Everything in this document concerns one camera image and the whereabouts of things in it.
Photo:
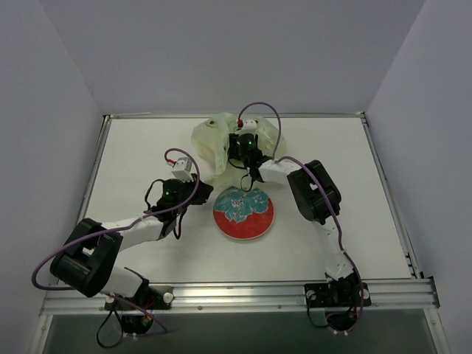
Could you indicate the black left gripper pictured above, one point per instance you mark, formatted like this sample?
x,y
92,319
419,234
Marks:
x,y
201,188

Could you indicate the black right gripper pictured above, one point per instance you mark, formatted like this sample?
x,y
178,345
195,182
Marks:
x,y
234,148

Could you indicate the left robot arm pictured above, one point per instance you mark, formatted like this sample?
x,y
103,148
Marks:
x,y
88,265

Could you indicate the red and teal plate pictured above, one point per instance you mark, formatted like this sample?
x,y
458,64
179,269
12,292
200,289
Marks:
x,y
243,215

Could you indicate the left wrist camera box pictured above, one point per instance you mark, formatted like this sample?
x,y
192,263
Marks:
x,y
182,169

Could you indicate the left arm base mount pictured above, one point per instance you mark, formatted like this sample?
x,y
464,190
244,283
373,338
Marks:
x,y
135,314

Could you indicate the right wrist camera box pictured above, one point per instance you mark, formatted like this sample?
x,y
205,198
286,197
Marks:
x,y
246,126

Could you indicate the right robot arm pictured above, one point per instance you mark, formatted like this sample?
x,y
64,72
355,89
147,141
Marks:
x,y
316,196

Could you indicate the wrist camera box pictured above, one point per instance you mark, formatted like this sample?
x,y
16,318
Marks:
x,y
246,126
182,169

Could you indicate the light green plastic bag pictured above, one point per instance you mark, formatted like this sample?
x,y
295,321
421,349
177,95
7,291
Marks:
x,y
210,140

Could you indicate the aluminium front rail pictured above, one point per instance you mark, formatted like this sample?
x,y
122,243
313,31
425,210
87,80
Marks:
x,y
252,297

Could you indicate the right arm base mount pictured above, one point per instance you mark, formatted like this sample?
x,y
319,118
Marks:
x,y
343,305

